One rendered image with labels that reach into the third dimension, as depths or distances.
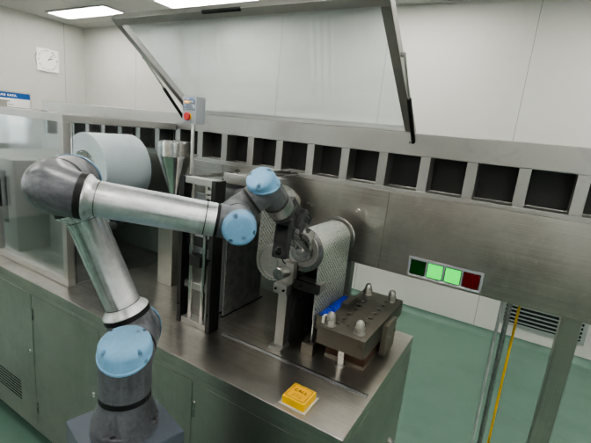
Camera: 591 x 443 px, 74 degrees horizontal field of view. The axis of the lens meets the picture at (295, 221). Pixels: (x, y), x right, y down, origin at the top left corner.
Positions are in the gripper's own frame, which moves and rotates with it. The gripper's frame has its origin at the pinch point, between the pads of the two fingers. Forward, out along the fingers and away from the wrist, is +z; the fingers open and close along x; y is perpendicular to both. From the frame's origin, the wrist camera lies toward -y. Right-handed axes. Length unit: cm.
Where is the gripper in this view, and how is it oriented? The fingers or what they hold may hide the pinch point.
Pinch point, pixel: (302, 250)
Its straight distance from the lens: 124.0
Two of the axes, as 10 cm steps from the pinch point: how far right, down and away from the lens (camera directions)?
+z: 3.3, 5.1, 7.9
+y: 4.0, -8.3, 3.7
